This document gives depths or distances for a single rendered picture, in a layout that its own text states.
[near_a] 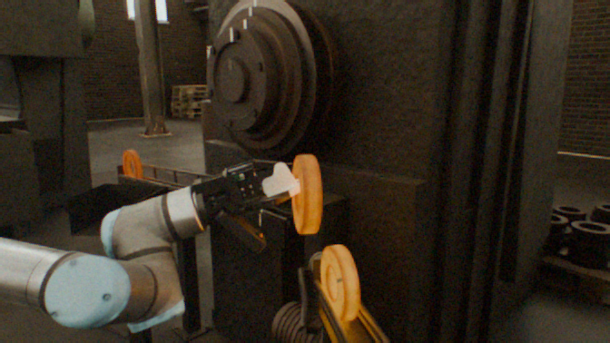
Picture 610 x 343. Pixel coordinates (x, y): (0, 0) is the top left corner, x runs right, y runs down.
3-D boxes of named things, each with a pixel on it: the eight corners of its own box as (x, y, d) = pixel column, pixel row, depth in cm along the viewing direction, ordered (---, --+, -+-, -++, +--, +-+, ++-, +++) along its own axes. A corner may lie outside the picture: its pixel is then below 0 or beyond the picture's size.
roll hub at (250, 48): (221, 125, 126) (217, 33, 119) (280, 134, 107) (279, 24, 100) (206, 127, 122) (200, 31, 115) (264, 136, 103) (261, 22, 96)
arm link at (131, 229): (125, 269, 75) (116, 220, 78) (191, 247, 76) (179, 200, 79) (100, 262, 66) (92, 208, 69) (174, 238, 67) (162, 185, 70)
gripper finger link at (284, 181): (307, 160, 72) (259, 175, 71) (315, 190, 74) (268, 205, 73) (303, 157, 75) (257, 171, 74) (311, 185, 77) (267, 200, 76)
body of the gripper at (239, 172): (256, 167, 70) (189, 189, 69) (270, 210, 72) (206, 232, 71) (253, 159, 77) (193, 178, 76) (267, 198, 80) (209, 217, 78)
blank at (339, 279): (341, 321, 88) (327, 323, 87) (329, 250, 93) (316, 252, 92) (367, 318, 74) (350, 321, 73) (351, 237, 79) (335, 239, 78)
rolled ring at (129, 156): (132, 151, 194) (140, 150, 196) (120, 149, 207) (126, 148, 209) (138, 187, 197) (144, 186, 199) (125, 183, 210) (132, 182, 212)
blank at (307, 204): (307, 151, 84) (290, 151, 83) (323, 157, 69) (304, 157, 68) (306, 222, 86) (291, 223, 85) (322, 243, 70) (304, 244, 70)
